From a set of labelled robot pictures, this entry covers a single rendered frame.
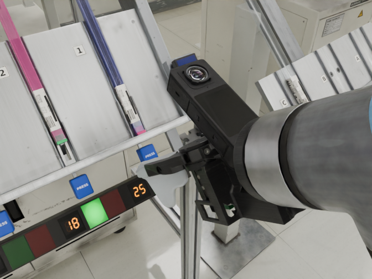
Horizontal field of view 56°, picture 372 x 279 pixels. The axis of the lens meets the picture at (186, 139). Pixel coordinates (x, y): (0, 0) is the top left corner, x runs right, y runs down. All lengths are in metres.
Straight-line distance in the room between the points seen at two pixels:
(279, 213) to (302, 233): 1.06
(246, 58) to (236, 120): 0.46
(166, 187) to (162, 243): 0.88
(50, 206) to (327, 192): 0.87
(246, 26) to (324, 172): 0.56
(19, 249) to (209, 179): 0.31
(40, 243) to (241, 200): 0.31
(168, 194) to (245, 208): 0.11
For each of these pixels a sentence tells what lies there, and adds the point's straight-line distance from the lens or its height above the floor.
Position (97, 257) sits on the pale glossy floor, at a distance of 1.27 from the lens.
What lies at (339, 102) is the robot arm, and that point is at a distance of 0.21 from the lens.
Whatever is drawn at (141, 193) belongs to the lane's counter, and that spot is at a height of 0.65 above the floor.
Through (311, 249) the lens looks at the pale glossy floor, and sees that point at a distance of 1.32.
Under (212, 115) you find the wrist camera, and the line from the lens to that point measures 0.31.
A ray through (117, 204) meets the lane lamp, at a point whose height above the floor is 0.65.
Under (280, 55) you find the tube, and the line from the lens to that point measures 0.59.
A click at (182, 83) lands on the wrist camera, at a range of 0.33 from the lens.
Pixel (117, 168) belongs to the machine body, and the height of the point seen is 0.35.
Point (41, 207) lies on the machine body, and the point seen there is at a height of 0.33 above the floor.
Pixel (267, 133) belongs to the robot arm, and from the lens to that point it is 0.24.
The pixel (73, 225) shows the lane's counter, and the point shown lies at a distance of 0.54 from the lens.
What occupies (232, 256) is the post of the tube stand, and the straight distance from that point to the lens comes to 1.23.
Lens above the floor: 1.08
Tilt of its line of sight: 42 degrees down
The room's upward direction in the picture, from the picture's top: straight up
